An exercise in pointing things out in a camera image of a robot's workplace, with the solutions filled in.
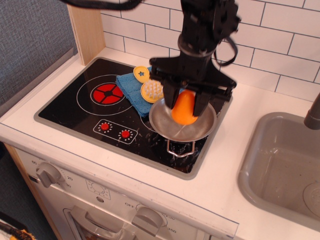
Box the black toy stovetop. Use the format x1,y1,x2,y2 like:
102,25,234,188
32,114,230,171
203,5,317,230
33,56,234,181

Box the grey oven door handle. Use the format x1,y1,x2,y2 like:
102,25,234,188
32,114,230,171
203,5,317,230
70,206,123,238

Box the red stove knob left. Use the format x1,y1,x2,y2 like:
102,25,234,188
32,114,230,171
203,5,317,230
100,122,110,131

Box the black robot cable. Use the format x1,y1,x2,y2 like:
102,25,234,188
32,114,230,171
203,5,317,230
59,0,238,67

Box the grey oven knob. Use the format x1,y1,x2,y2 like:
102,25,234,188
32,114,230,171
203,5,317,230
131,207,164,237

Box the grey toy faucet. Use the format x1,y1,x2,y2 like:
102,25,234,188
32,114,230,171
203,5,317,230
304,94,320,130

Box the grey toy sink basin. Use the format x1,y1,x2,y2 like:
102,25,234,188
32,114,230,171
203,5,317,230
238,112,320,231

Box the orange plastic carrot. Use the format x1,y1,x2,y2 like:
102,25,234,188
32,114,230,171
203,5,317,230
171,90,198,125

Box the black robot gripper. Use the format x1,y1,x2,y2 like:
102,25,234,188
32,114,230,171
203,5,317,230
149,51,237,117

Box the grey timer knob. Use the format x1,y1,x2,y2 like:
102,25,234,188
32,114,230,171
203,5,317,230
36,162,62,188

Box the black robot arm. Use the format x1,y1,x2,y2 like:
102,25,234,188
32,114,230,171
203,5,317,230
149,0,241,117

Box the red stove knob right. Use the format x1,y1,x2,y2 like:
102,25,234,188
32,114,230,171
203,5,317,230
121,130,131,139

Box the silver metal colander bowl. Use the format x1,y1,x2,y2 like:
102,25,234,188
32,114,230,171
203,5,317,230
149,98,218,158

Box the blue folded cloth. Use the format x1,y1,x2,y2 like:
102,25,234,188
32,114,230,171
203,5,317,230
116,67,153,117

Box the white toy oven front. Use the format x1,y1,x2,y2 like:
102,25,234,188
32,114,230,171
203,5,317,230
17,150,238,240

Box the yellow scrub brush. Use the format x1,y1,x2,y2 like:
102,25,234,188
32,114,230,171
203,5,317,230
133,66,164,104

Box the light wooden post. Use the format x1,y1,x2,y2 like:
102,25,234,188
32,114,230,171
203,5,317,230
67,4,106,66

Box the red stove knob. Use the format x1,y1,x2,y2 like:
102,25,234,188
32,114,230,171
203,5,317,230
121,130,131,139
100,122,110,131

